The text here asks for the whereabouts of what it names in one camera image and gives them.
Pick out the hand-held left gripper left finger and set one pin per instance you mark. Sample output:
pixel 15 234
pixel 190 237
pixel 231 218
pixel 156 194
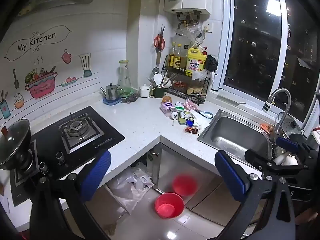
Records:
pixel 96 175

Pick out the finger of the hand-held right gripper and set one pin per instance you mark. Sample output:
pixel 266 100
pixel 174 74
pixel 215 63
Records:
pixel 287 143
pixel 262 162

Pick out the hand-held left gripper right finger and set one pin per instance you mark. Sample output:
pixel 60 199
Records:
pixel 231 177

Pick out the brown sauce packet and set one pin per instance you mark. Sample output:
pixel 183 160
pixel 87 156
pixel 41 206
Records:
pixel 191 130

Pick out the blue plastic lid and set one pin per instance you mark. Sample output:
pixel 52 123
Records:
pixel 190 123

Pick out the red plastic basin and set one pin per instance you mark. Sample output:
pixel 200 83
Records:
pixel 168 206

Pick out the white bowl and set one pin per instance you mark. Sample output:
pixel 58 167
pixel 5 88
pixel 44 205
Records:
pixel 287 160

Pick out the steel steamer pot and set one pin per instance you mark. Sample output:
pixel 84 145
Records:
pixel 291 127

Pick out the orange scouring pad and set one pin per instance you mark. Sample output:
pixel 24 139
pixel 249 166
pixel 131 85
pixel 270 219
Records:
pixel 266 128

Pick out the translucent plastic bag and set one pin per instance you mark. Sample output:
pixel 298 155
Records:
pixel 127 187

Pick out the stainless steel sink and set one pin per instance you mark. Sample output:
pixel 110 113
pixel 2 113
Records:
pixel 235 135

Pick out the black glass gas stove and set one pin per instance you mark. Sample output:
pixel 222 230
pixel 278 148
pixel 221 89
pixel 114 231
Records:
pixel 105 135

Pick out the steel gooseneck faucet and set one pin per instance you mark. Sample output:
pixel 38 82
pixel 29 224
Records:
pixel 287 97

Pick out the steel cabinet door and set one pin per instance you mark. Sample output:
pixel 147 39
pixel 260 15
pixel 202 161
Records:
pixel 175 162

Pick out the crumpled white paper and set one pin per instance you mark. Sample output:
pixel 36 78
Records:
pixel 201 123

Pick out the blue white wrapper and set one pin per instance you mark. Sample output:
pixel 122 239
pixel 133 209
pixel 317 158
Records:
pixel 208 115

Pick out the blue round coaster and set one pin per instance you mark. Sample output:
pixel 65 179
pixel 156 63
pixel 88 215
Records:
pixel 111 102

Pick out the yellow scrub sponge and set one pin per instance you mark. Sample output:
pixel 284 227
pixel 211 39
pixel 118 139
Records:
pixel 182 120

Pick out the white plastic scoop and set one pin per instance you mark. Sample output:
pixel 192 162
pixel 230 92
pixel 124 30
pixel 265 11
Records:
pixel 174 116

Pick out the pink packet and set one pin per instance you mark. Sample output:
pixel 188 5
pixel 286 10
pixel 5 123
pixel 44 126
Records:
pixel 190 104

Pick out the steel teapot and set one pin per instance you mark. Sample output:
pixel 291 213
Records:
pixel 111 92

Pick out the dark woven trivet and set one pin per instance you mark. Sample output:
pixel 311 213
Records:
pixel 130 98

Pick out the black pot with glass lid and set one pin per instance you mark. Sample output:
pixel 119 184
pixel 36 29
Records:
pixel 15 142

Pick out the white green box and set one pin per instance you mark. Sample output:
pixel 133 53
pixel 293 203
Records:
pixel 179 105

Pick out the purple labelled jar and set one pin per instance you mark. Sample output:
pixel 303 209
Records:
pixel 168 108

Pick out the ginger root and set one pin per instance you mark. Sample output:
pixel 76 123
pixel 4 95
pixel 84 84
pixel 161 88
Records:
pixel 193 90

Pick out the white lidded sugar pot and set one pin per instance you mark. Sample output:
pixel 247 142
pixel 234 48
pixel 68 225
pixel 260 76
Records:
pixel 144 91

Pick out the glass carafe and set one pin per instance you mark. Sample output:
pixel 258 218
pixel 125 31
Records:
pixel 124 78

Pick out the orange packet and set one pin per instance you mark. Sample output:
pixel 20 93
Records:
pixel 167 98

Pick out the dark green mug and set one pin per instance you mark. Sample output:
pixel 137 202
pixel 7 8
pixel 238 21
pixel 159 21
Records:
pixel 157 93

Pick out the white plastic bag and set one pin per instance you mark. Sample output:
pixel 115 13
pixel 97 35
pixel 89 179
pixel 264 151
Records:
pixel 205 75

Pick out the red chili peppers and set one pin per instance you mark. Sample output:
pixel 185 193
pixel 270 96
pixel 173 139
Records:
pixel 178 84

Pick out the white framed window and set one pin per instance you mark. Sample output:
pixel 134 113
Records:
pixel 252 42

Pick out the black cloth bag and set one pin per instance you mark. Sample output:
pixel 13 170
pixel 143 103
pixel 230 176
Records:
pixel 212 63

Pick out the white rice spoon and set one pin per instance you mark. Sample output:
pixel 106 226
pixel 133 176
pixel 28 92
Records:
pixel 158 78

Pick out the bundle of chopsticks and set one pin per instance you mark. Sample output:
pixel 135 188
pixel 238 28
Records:
pixel 166 81

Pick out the yellow detergent jug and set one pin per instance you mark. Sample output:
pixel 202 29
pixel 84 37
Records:
pixel 196 63

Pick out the steel ladle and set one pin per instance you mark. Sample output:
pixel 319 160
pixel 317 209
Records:
pixel 155 70

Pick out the large oil bottle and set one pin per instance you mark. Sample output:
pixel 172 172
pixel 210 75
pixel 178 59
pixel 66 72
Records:
pixel 179 58

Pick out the slim oil bottle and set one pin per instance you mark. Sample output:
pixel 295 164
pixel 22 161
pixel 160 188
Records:
pixel 172 57

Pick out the clear plastic bag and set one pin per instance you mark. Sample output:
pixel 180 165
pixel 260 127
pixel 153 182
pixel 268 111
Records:
pixel 190 31

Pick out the cartoon kitchen wall sticker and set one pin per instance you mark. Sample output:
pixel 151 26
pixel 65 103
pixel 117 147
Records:
pixel 41 85

